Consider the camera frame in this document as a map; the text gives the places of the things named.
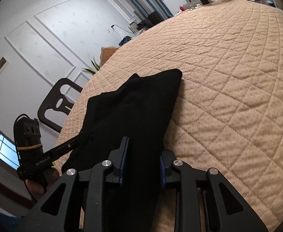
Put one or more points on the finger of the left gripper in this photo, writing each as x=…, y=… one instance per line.
x=61, y=150

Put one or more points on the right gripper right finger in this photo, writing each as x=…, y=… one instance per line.
x=206, y=200

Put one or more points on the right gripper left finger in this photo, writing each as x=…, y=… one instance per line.
x=60, y=208

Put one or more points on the black pants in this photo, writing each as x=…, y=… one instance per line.
x=141, y=110

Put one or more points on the left hand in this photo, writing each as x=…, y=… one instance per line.
x=39, y=187

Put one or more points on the dark wooden chair left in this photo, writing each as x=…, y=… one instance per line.
x=58, y=102

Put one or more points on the beige quilted bed cover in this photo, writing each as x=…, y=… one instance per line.
x=229, y=112

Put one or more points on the green snake plant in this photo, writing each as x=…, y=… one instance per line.
x=94, y=69

